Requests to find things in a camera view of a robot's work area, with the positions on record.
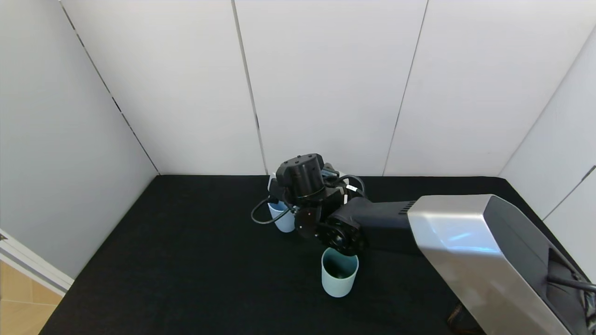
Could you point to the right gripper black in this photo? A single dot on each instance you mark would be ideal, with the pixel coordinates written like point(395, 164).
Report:
point(278, 192)

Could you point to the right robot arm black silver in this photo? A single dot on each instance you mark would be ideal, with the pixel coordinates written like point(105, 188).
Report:
point(465, 237)

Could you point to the light blue plastic cup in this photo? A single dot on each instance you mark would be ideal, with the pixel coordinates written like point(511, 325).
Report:
point(283, 223)

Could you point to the teal green plastic cup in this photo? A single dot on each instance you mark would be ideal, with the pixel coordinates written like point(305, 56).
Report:
point(339, 284)

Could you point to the black tablecloth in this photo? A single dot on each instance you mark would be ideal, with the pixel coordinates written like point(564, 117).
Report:
point(209, 260)

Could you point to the white door frame trim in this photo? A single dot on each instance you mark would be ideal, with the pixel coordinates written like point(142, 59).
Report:
point(32, 267)

